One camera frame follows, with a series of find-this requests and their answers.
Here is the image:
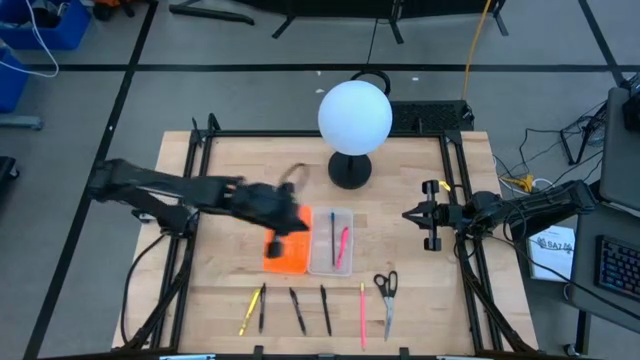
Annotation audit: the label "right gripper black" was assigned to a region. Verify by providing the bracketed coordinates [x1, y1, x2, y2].
[402, 178, 465, 253]

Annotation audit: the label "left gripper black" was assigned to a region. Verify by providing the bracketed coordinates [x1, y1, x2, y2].
[230, 180, 311, 260]

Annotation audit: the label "clear plastic supply box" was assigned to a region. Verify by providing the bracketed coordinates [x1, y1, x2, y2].
[306, 205, 355, 278]

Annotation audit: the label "orange plastic basket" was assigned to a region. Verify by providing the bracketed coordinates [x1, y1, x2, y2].
[262, 203, 314, 276]

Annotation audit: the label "brown pencil blue end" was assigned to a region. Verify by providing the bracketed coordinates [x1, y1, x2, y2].
[329, 210, 337, 268]

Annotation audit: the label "pink pen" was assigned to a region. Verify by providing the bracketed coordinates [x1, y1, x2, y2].
[335, 225, 351, 272]

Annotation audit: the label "black pen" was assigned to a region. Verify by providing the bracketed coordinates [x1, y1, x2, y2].
[319, 284, 334, 338]
[288, 286, 308, 337]
[257, 282, 268, 335]

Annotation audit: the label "black-handled scissors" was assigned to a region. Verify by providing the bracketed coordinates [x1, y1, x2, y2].
[373, 270, 400, 343]

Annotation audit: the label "yellow pen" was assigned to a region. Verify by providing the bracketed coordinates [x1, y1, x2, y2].
[238, 287, 263, 338]

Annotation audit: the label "long pink pencil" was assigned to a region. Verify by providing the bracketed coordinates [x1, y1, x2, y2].
[359, 282, 368, 351]

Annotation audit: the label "black perforated plate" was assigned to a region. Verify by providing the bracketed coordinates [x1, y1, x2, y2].
[388, 99, 476, 134]

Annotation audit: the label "yellow power plug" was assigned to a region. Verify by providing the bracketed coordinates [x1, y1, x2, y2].
[499, 173, 537, 195]

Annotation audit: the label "white globe table lamp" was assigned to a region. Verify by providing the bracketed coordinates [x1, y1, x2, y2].
[317, 79, 394, 191]

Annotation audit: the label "white printed paper sheet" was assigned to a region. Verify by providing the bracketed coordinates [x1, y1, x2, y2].
[527, 224, 577, 283]

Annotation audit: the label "black computer keyboard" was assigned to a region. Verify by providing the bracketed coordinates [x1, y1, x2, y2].
[593, 233, 640, 303]

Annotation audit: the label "grey desk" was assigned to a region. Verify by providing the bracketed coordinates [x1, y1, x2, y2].
[568, 85, 640, 322]

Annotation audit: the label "black stand leg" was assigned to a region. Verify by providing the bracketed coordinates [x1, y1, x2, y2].
[167, 1, 257, 27]

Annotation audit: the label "blue storage bin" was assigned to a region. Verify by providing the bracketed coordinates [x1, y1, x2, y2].
[0, 0, 93, 52]
[0, 47, 30, 114]

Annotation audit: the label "black aluminium table frame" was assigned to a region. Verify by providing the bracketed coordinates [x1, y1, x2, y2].
[112, 112, 539, 360]

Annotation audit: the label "yellow cable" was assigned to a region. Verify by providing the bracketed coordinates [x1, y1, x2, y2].
[460, 0, 495, 100]

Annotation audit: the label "black power cable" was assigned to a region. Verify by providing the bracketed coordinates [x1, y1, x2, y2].
[119, 230, 171, 346]

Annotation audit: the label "white cable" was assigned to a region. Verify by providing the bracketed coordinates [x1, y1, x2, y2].
[0, 0, 60, 80]

